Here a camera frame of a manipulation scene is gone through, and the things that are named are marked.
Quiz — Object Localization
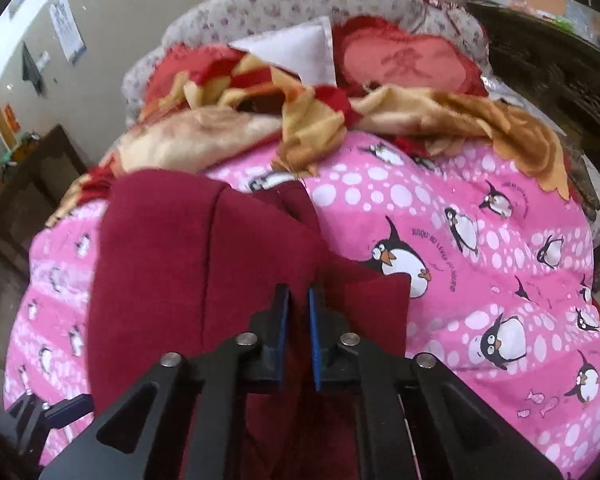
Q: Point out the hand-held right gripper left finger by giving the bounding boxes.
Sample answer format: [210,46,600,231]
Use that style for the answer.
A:
[40,284,291,480]

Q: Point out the floral padded headboard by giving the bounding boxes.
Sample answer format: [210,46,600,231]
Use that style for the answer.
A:
[122,0,491,121]

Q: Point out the green object on table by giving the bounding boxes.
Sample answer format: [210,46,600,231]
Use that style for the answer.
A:
[0,132,43,167]

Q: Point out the dark carved wooden cabinet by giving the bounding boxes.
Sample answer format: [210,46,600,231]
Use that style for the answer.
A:
[465,0,600,291]

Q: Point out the pile of clutter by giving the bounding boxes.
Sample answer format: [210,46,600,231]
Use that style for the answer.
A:
[462,0,600,56]

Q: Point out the red and gold blanket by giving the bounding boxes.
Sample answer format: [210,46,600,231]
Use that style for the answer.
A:
[45,52,573,231]

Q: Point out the pink penguin print blanket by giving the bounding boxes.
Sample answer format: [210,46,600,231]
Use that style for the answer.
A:
[2,135,600,480]

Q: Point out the white pillow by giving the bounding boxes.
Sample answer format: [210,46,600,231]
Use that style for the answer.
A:
[230,16,337,86]

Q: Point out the white wall poster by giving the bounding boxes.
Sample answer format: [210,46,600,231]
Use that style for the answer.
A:
[50,0,87,65]

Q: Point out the dark cloth on wall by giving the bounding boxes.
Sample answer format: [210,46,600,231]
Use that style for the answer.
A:
[21,42,46,97]

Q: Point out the dark red garment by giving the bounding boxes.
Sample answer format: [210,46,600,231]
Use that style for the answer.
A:
[87,170,413,480]

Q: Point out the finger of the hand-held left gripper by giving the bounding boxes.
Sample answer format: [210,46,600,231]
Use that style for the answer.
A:
[42,394,96,429]

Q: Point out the red cloth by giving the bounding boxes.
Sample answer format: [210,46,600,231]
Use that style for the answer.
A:
[145,44,242,116]

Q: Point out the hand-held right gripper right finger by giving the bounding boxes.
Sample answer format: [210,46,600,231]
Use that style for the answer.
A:
[307,282,563,480]

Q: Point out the dark wooden table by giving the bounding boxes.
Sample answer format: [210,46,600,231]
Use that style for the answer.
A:
[0,125,88,261]

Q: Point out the red heart pillow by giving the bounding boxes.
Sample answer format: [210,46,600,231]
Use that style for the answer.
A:
[332,16,488,98]

